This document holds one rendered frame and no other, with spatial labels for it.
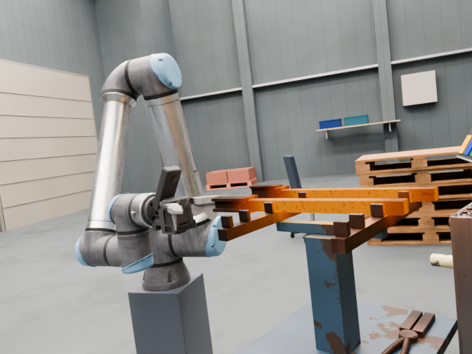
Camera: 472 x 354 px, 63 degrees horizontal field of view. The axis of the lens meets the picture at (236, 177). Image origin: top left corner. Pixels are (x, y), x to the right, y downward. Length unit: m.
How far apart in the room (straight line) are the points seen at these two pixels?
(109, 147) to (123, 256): 0.35
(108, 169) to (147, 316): 0.62
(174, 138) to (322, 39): 10.08
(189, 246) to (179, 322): 0.28
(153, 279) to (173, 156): 0.49
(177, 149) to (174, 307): 0.58
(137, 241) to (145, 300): 0.50
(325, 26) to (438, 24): 2.72
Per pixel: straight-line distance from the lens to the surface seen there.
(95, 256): 1.19
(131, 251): 1.11
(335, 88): 11.00
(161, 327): 1.57
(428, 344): 0.81
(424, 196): 0.75
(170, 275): 1.54
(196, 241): 1.41
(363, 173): 3.92
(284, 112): 11.16
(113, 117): 1.30
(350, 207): 0.67
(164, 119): 1.29
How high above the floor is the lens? 1.10
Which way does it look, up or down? 5 degrees down
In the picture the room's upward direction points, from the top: 7 degrees counter-clockwise
